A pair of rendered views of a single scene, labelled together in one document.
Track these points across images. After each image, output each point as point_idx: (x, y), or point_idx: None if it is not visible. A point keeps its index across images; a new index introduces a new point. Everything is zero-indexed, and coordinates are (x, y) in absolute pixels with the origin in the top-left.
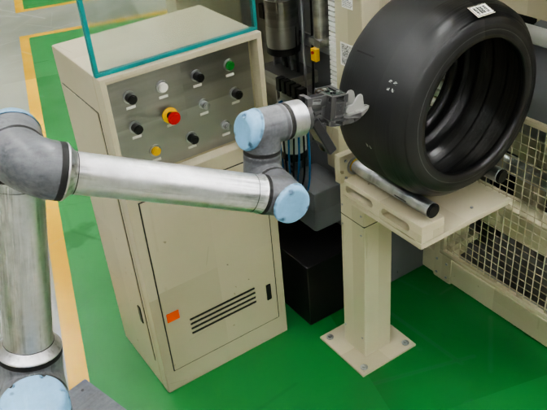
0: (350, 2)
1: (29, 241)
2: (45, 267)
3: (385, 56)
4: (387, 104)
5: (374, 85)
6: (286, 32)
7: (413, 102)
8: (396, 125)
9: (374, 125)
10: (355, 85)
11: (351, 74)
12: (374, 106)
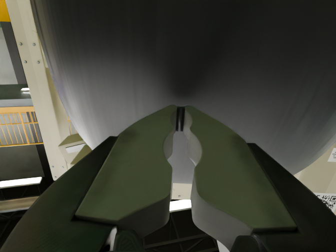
0: (334, 157)
1: None
2: None
3: (176, 180)
4: (105, 122)
5: (177, 151)
6: None
7: (67, 113)
8: (58, 53)
9: (143, 30)
10: (261, 142)
11: (281, 158)
12: (157, 108)
